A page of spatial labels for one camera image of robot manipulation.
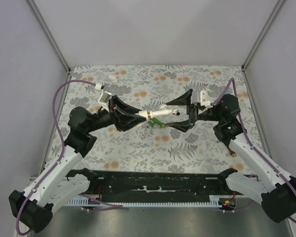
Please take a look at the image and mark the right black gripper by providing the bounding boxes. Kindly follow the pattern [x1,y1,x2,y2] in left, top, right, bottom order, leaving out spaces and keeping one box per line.
[165,89,223,133]

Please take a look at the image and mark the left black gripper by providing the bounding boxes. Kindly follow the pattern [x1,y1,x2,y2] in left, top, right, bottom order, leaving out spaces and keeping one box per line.
[86,95,147,133]

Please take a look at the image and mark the white chrome faucet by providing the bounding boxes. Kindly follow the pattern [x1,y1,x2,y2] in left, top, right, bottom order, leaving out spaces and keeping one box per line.
[148,104,181,119]

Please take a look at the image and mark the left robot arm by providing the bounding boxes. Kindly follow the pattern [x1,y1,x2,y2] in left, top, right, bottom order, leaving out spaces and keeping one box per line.
[8,95,152,236]

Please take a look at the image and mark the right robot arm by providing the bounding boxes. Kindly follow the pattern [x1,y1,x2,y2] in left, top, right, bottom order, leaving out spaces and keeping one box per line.
[167,89,296,223]

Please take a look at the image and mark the white pipe elbow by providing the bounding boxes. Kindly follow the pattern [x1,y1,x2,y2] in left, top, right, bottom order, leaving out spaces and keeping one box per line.
[108,75,118,82]

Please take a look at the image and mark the green faucet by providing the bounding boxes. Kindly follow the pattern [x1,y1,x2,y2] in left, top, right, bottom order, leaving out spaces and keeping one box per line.
[145,118,165,128]

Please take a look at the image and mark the floral table mat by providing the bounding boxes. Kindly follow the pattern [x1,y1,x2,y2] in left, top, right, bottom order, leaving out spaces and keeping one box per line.
[45,65,261,174]

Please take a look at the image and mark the brown faucet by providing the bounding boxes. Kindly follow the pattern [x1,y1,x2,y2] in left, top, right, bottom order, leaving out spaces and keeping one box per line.
[227,147,237,157]

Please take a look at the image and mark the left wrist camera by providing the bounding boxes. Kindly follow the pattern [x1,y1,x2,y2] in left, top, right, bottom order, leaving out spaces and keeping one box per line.
[98,85,112,110]

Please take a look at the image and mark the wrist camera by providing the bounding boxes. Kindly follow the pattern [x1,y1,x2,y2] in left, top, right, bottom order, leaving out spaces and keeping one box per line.
[191,90,212,111]
[98,85,112,110]

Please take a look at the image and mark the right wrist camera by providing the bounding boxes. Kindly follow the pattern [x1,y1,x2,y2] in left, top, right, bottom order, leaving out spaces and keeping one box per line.
[191,90,212,111]

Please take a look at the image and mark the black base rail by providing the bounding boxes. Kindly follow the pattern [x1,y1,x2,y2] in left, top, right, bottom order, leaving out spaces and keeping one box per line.
[66,168,234,203]

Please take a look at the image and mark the white slotted cable duct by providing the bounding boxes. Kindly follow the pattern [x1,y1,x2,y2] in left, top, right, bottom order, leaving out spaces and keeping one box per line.
[66,195,224,207]

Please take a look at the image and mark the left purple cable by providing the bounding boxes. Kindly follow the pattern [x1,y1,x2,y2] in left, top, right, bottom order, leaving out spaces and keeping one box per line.
[16,80,124,235]

